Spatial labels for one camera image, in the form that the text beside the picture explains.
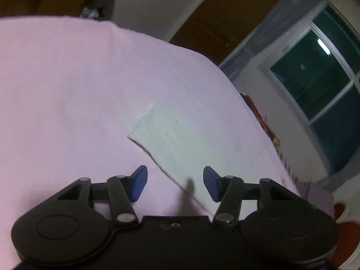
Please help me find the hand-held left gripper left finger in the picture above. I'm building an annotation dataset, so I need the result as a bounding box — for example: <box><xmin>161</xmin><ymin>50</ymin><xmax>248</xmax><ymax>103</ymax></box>
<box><xmin>56</xmin><ymin>165</ymin><xmax>149</xmax><ymax>227</ymax></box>

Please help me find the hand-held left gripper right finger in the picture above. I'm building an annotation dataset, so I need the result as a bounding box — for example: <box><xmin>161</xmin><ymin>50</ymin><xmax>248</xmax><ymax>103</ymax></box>
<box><xmin>203</xmin><ymin>166</ymin><xmax>299</xmax><ymax>228</ymax></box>

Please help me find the white small garment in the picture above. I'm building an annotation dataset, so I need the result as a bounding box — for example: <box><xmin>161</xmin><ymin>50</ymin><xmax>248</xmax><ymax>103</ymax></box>
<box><xmin>127</xmin><ymin>103</ymin><xmax>282</xmax><ymax>218</ymax></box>

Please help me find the striped pillow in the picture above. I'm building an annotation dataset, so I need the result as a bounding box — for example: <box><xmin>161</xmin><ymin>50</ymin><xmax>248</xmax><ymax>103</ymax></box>
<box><xmin>280</xmin><ymin>150</ymin><xmax>302</xmax><ymax>187</ymax></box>

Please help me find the pink floral bed sheet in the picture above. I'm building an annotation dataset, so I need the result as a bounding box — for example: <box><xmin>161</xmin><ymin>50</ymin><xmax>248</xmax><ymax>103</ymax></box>
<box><xmin>0</xmin><ymin>16</ymin><xmax>336</xmax><ymax>270</ymax></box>

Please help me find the grey-blue curtain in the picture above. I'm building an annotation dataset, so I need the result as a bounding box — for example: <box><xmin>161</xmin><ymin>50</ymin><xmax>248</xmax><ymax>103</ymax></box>
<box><xmin>319</xmin><ymin>169</ymin><xmax>360</xmax><ymax>193</ymax></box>
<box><xmin>219</xmin><ymin>0</ymin><xmax>360</xmax><ymax>83</ymax></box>

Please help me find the white headboard with red shapes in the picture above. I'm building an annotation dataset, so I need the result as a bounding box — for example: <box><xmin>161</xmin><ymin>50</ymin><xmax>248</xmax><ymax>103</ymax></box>
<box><xmin>332</xmin><ymin>202</ymin><xmax>360</xmax><ymax>268</ymax></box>

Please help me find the white framed window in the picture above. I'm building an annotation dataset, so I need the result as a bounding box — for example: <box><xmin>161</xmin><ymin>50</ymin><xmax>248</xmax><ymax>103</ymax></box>
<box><xmin>258</xmin><ymin>0</ymin><xmax>360</xmax><ymax>181</ymax></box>

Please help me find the brown wooden door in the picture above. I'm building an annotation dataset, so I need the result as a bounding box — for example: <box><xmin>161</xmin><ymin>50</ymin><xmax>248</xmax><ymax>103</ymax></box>
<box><xmin>168</xmin><ymin>0</ymin><xmax>299</xmax><ymax>66</ymax></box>

